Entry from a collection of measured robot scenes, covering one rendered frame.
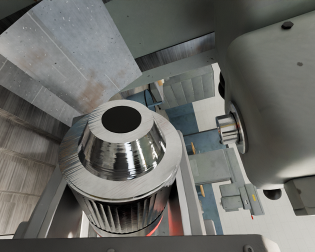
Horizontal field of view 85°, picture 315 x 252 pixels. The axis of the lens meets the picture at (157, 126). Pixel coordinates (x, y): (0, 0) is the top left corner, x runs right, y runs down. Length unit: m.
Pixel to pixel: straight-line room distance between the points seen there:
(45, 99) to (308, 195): 0.56
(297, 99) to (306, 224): 6.97
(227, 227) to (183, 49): 6.43
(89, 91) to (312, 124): 0.55
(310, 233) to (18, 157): 7.09
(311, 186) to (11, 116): 0.47
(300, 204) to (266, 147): 0.09
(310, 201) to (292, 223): 6.79
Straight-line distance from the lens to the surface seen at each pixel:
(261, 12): 0.30
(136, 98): 2.54
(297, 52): 0.25
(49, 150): 0.44
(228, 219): 6.77
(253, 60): 0.24
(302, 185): 0.27
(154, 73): 0.68
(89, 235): 0.41
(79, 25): 0.54
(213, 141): 7.25
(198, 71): 5.45
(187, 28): 0.59
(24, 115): 0.42
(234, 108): 0.27
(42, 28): 0.53
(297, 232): 7.07
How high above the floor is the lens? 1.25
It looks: 13 degrees down
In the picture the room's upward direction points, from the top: 76 degrees clockwise
